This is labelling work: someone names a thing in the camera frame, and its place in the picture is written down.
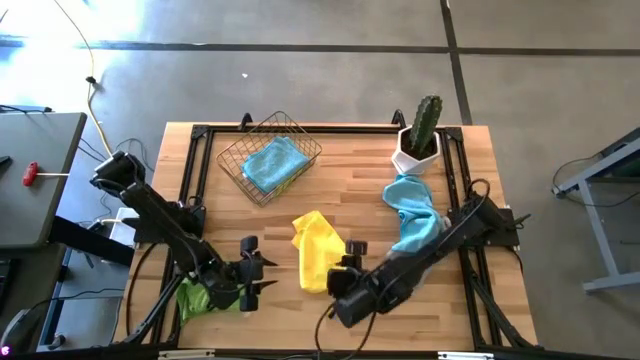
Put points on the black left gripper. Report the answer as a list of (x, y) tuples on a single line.
[(250, 272)]

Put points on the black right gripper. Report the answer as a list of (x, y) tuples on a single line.
[(339, 282)]

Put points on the yellow microfiber towel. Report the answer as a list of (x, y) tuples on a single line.
[(317, 250)]

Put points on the green microfiber towel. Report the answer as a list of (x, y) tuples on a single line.
[(192, 300)]

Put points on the grey microfiber towel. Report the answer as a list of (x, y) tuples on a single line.
[(427, 275)]

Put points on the light blue microfiber towel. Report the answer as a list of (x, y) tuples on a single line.
[(412, 215), (275, 165)]

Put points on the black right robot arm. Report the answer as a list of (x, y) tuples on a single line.
[(440, 240)]

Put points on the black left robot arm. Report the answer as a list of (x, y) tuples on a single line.
[(160, 220)]

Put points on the white faceted plant pot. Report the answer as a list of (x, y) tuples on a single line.
[(405, 162)]

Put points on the white power adapter box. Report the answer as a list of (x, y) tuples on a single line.
[(122, 225)]

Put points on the black support beam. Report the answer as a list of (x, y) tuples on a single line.
[(90, 240)]

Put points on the green cactus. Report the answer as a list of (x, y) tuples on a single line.
[(426, 125)]

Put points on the dark grey side table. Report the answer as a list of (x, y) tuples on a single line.
[(35, 210)]

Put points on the grey computer mouse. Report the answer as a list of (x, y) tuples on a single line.
[(22, 330)]

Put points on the grey-blue metal table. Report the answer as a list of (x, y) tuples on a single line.
[(615, 281)]

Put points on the silver metal bracket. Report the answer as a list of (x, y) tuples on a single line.
[(185, 354), (465, 356)]

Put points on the black aluminium table frame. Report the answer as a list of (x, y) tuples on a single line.
[(350, 129)]

